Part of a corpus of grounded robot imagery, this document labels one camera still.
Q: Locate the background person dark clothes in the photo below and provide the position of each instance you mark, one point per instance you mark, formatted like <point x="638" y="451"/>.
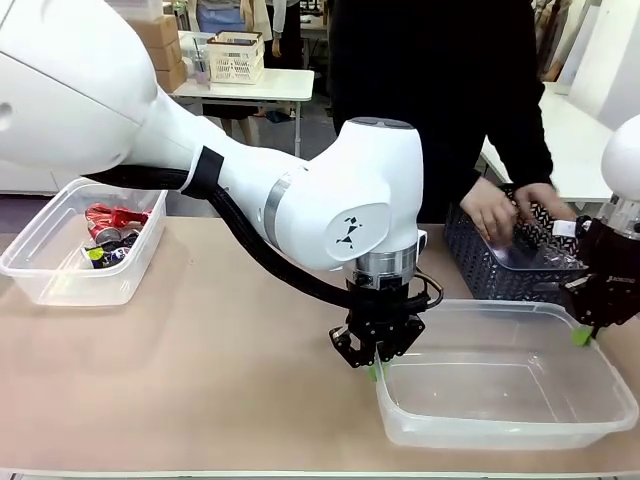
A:
<point x="287" y="30"/>

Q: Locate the person's black sweater torso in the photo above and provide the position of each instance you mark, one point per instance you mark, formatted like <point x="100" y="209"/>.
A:
<point x="425" y="75"/>

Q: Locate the background person blue apron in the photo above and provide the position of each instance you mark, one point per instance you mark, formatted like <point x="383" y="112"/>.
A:
<point x="222" y="15"/>

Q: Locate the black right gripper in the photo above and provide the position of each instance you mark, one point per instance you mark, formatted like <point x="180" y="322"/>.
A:
<point x="612" y="280"/>

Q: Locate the person's right forearm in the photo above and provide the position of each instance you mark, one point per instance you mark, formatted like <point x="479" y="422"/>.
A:
<point x="462" y="170"/>

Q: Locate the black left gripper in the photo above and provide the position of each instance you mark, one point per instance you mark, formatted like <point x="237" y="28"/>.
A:
<point x="382" y="322"/>

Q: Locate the person's left hand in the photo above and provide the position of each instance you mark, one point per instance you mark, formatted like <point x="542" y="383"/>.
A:
<point x="542" y="195"/>

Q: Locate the white side table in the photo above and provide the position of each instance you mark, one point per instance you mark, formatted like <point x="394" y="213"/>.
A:
<point x="570" y="145"/>

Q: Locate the small clear plastic container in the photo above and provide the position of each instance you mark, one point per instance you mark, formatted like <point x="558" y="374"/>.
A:
<point x="45" y="270"/>

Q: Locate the large clear plastic container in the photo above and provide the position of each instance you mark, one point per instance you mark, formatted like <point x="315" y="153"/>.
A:
<point x="500" y="390"/>

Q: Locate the plastic cup with straw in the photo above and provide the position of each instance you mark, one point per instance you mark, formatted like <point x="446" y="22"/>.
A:
<point x="201" y="67"/>

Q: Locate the person's right hand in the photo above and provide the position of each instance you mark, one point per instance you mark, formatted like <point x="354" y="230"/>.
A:
<point x="490" y="212"/>

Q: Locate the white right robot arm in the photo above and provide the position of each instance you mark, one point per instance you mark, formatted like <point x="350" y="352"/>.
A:
<point x="622" y="160"/>

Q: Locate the crushed red silver can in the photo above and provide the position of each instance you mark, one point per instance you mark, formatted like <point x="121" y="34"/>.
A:
<point x="107" y="234"/>

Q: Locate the person's left forearm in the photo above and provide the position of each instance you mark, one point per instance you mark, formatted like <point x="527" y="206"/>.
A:
<point x="540" y="155"/>

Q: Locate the beige plastic crate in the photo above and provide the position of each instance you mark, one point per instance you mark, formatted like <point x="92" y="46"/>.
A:
<point x="235" y="57"/>

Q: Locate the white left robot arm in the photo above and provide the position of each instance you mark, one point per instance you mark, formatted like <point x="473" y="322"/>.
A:
<point x="100" y="85"/>

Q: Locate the stack of cardboard boxes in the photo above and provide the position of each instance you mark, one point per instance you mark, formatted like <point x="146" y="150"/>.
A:
<point x="162" y="50"/>

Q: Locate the white leaning boards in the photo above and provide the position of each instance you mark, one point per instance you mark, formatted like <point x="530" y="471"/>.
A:
<point x="605" y="55"/>

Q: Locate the white folding table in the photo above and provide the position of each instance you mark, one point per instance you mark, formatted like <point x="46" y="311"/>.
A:
<point x="260" y="85"/>

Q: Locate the black plastic mesh basket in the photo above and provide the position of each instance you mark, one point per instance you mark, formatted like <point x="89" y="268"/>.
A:
<point x="480" y="270"/>

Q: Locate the clear plastic waste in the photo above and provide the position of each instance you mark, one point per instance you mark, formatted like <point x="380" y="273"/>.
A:
<point x="540" y="257"/>

